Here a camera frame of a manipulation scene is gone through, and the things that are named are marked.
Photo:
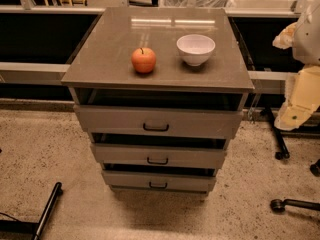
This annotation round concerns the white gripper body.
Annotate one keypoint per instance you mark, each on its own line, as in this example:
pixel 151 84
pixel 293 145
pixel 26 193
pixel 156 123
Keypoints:
pixel 309 39

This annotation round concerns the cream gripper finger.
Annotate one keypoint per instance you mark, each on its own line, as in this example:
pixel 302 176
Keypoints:
pixel 290 117
pixel 284 39

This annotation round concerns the grey top drawer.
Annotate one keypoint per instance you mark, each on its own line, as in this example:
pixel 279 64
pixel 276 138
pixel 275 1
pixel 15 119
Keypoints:
pixel 158 122

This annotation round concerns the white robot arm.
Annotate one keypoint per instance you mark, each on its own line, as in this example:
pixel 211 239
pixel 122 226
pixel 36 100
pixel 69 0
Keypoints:
pixel 306 42

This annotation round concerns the grey drawer cabinet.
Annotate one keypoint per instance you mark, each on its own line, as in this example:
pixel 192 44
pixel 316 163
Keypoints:
pixel 102 75

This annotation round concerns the grey bottom drawer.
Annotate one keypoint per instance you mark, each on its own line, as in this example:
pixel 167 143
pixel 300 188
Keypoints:
pixel 166 182

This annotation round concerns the black stand leg right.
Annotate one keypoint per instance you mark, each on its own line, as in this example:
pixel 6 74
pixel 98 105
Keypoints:
pixel 282 153

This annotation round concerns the black stand leg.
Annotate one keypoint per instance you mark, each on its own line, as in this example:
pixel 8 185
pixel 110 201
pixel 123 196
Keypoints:
pixel 34 229
pixel 282 153

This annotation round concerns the black caster far right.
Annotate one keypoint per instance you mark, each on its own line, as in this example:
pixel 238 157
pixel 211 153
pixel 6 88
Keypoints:
pixel 315 168

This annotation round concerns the black caster leg right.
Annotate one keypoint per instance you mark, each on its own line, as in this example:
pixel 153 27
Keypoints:
pixel 279 206

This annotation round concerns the white bowl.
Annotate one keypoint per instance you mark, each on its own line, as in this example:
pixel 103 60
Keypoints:
pixel 195 49

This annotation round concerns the red apple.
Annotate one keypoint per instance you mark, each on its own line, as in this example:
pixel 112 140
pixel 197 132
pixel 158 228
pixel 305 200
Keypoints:
pixel 143 60

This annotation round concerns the black stand leg left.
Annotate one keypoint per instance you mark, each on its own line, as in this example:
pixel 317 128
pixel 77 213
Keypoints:
pixel 34 229

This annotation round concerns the white wire basket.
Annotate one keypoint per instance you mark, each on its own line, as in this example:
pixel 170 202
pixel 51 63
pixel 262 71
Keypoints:
pixel 198 3

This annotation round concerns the metal railing frame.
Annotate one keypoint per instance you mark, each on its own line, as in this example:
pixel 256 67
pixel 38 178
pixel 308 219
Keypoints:
pixel 25 58

